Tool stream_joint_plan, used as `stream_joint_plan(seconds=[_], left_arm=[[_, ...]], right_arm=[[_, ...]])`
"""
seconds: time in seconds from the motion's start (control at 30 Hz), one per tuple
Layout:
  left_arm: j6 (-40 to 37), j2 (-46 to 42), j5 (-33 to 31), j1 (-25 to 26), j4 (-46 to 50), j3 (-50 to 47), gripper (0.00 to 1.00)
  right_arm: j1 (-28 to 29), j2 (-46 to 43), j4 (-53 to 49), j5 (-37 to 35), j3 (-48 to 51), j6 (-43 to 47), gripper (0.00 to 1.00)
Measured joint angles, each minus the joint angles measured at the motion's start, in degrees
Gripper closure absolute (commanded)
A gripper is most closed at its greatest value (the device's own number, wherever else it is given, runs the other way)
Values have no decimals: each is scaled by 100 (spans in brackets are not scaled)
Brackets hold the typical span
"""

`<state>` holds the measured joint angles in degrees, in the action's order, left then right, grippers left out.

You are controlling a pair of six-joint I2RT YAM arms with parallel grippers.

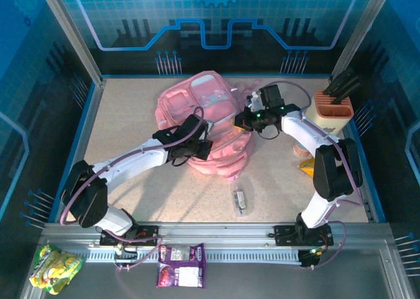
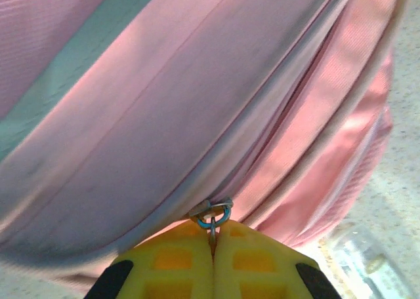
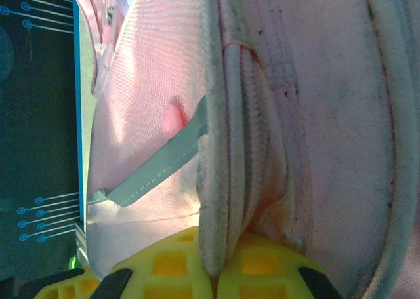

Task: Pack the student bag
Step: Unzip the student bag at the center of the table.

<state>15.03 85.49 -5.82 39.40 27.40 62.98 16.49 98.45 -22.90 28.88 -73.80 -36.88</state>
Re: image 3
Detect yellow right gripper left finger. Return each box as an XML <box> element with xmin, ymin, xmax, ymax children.
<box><xmin>35</xmin><ymin>228</ymin><xmax>213</xmax><ymax>299</ymax></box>

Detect pink student backpack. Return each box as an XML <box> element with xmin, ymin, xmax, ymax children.
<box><xmin>73</xmin><ymin>0</ymin><xmax>420</xmax><ymax>299</ymax></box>

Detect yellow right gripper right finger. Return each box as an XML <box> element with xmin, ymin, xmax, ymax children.
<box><xmin>218</xmin><ymin>231</ymin><xmax>342</xmax><ymax>299</ymax></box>

